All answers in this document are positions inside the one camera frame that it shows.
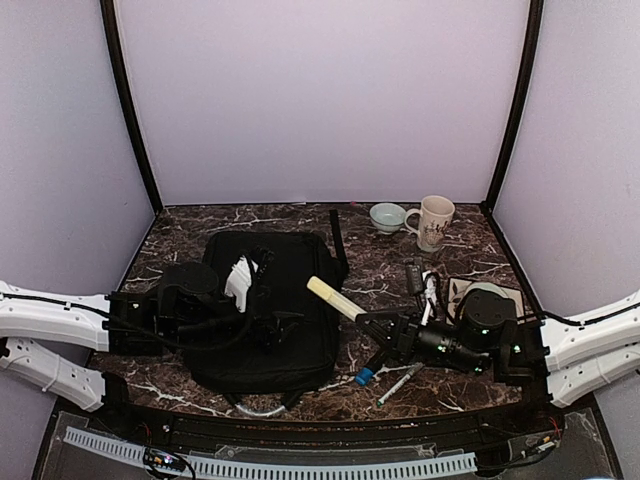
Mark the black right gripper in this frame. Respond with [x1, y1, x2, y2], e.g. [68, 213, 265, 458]
[356, 305, 490, 374]

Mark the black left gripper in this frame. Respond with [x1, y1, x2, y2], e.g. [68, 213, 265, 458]
[170, 294, 305, 355]

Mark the yellow highlighter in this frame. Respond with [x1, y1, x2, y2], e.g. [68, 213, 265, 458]
[307, 276, 366, 321]

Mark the black student bag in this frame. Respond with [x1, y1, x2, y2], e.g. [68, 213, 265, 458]
[182, 210, 349, 418]

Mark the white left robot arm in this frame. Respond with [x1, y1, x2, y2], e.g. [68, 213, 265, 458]
[1, 252, 271, 436]

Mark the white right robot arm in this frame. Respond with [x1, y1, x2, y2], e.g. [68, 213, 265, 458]
[350, 262, 639, 434]

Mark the floral square plate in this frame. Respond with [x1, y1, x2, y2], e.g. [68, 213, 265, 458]
[447, 278, 524, 317]

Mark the white pen green tip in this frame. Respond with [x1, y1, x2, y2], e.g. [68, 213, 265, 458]
[376, 363, 424, 408]

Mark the pale green bowl on plate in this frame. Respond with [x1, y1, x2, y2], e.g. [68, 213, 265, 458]
[465, 282, 509, 299]

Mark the black marker blue cap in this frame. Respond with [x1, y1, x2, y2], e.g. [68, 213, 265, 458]
[354, 367, 375, 386]

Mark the small celadon bowl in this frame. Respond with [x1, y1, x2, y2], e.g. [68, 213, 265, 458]
[369, 202, 406, 235]

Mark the cream floral mug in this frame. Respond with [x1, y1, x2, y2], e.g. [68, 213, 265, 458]
[404, 195, 456, 253]

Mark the small circuit board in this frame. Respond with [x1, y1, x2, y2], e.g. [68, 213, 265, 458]
[142, 448, 187, 474]

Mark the white slotted cable duct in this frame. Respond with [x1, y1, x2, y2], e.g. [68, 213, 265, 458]
[63, 427, 477, 479]

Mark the black front rail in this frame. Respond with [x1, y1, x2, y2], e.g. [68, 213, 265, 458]
[91, 404, 565, 451]

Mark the left black frame post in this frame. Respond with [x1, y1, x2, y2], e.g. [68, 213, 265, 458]
[99, 0, 164, 216]

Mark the black frame post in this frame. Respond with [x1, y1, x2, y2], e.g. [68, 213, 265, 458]
[99, 0, 164, 216]
[481, 0, 545, 216]

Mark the right black frame post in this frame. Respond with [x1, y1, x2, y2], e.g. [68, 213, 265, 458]
[481, 0, 545, 216]

